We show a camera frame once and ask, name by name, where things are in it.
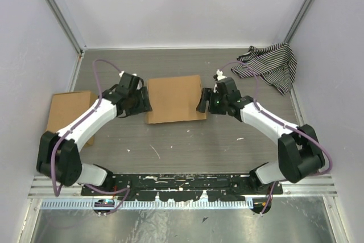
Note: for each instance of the slotted cable duct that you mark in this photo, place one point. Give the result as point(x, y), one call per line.
point(94, 203)

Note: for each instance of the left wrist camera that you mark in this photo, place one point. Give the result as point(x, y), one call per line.
point(129, 83)

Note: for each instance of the left aluminium corner post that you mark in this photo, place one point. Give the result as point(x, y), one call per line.
point(64, 25)

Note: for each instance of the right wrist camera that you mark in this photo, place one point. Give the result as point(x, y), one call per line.
point(223, 85)

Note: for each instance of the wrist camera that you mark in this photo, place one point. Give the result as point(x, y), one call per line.
point(223, 85)
point(129, 83)

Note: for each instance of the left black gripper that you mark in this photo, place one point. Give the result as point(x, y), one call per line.
point(145, 104)

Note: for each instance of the aluminium corner post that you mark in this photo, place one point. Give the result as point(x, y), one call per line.
point(298, 20)
point(64, 25)

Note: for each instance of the folded brown cardboard box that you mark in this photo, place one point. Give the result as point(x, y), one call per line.
point(67, 107)

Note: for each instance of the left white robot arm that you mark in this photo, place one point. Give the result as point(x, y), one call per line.
point(59, 152)

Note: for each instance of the right aluminium corner post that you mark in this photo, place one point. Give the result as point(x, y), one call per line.
point(298, 20)

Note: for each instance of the brown cardboard box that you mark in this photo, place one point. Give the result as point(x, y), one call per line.
point(174, 99)
point(67, 107)

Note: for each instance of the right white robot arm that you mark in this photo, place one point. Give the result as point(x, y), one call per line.
point(298, 153)

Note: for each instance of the striped cloth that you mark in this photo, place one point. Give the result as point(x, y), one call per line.
point(275, 65)

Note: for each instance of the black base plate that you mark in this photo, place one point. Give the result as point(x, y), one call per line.
point(235, 183)

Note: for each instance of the aluminium front rail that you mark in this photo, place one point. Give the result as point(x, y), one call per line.
point(311, 186)

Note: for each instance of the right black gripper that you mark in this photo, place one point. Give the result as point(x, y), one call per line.
point(207, 95)

